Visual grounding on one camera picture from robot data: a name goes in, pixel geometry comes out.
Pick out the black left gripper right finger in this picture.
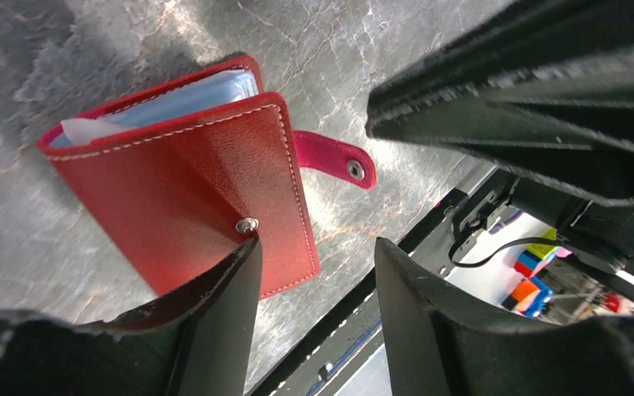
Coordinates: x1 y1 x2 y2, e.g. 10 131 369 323
374 238 634 395

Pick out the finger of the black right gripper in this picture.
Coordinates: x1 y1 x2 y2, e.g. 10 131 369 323
368 1 634 107
367 54 634 205

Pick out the red leather card holder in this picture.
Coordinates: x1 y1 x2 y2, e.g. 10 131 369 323
37 54 377 298

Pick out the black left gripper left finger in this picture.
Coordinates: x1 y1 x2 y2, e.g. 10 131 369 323
0 238 263 395

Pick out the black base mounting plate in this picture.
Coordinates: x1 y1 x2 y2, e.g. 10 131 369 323
250 165 518 395

